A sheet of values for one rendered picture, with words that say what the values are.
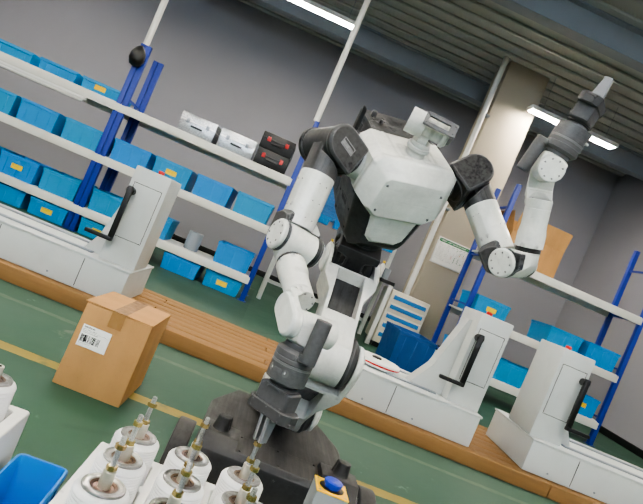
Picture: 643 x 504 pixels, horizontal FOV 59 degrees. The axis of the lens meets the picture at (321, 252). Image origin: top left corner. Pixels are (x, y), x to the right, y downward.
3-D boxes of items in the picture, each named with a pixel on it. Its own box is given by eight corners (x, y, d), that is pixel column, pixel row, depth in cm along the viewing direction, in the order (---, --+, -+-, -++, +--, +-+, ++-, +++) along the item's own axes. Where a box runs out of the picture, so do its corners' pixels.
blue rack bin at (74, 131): (75, 144, 594) (83, 125, 594) (109, 158, 598) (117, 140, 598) (58, 136, 544) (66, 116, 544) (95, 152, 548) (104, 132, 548)
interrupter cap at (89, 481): (87, 470, 97) (89, 467, 97) (129, 485, 98) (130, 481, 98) (73, 491, 90) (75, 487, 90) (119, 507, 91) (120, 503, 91)
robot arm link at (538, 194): (566, 158, 140) (553, 211, 142) (558, 159, 149) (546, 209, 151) (539, 153, 141) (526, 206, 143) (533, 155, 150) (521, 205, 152)
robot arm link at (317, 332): (266, 350, 121) (287, 301, 121) (306, 362, 126) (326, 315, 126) (288, 370, 111) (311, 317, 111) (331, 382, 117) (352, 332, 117)
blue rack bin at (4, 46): (15, 62, 586) (19, 53, 586) (50, 78, 590) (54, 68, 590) (-9, 47, 537) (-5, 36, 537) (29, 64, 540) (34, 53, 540)
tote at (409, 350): (373, 353, 589) (387, 320, 589) (407, 367, 596) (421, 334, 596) (385, 365, 540) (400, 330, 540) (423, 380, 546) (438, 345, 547)
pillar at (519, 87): (382, 337, 782) (495, 72, 783) (418, 352, 787) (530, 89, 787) (390, 345, 726) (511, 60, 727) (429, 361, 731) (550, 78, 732)
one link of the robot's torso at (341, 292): (279, 377, 149) (318, 259, 183) (340, 402, 150) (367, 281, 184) (297, 347, 138) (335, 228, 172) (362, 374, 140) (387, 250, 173)
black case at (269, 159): (253, 165, 602) (259, 151, 602) (282, 178, 605) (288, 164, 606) (252, 161, 560) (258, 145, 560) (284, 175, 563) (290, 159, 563)
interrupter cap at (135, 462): (110, 470, 100) (111, 466, 100) (97, 448, 106) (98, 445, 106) (147, 472, 105) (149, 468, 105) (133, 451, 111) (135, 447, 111)
